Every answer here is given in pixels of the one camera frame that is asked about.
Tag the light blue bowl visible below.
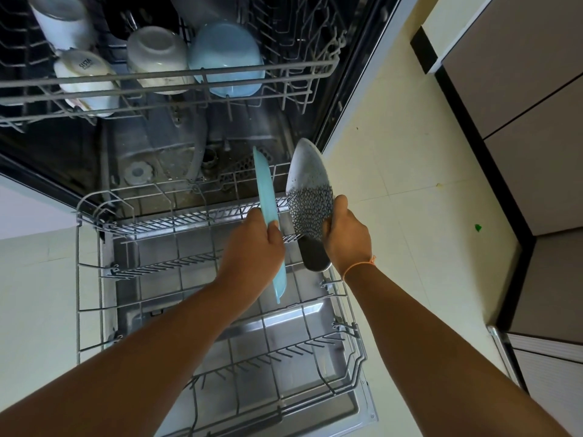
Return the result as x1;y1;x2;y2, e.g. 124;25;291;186
189;21;266;99

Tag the plain white mug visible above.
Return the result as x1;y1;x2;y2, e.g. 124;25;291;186
27;0;99;53

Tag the grey wire upper rack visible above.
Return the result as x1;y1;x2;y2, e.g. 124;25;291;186
0;0;348;133

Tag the grey drawer unit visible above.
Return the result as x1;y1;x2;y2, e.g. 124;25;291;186
486;325;583;437

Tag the grey wire rack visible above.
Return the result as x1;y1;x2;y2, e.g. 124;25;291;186
0;0;348;133
75;162;370;437

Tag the white mug with print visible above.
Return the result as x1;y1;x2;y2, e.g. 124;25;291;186
53;49;122;118

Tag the person's right forearm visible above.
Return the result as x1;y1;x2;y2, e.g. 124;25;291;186
343;264;571;437

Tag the grey black patterned plate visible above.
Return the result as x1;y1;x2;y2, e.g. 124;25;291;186
285;137;334;273

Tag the light blue plate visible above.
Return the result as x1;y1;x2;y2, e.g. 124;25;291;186
252;146;288;305

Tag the dishwasher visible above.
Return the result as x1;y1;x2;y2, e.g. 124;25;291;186
0;0;407;223

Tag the beige kitchen cabinet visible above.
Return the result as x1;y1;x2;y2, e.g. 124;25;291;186
410;0;583;345

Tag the person's left hand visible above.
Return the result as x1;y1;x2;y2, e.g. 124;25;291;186
213;207;286;297

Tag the orange string bracelet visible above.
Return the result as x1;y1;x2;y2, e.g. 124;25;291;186
342;255;378;283

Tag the person's right hand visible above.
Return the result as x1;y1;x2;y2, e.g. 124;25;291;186
322;195;377;276

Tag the white bowl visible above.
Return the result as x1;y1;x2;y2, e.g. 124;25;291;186
126;25;197;95

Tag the grey wire lower rack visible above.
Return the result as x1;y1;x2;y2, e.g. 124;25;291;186
75;162;370;437

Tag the white round cap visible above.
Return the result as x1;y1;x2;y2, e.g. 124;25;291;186
123;161;152;186

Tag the person's left forearm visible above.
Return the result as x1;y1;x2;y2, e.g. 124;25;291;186
0;274;275;437

